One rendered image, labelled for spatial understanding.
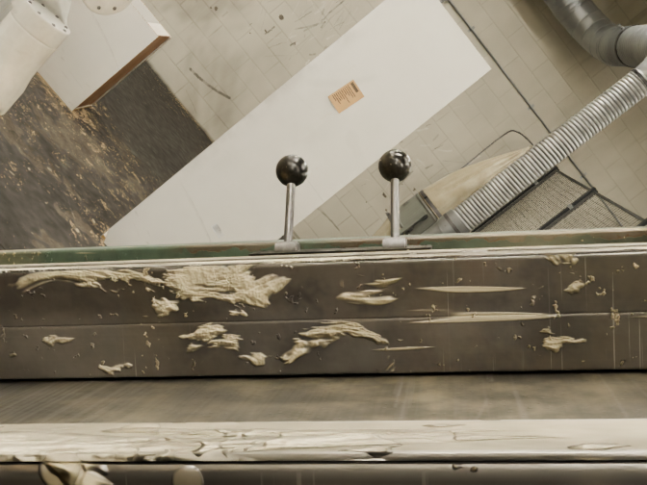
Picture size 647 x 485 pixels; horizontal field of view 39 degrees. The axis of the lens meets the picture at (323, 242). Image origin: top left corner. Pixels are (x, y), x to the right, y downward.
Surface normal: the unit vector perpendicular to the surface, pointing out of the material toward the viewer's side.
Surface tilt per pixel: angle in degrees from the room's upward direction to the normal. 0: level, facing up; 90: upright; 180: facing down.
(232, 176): 90
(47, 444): 54
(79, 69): 90
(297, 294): 90
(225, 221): 90
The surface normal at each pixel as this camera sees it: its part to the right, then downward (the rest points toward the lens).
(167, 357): -0.15, 0.06
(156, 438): -0.04, -1.00
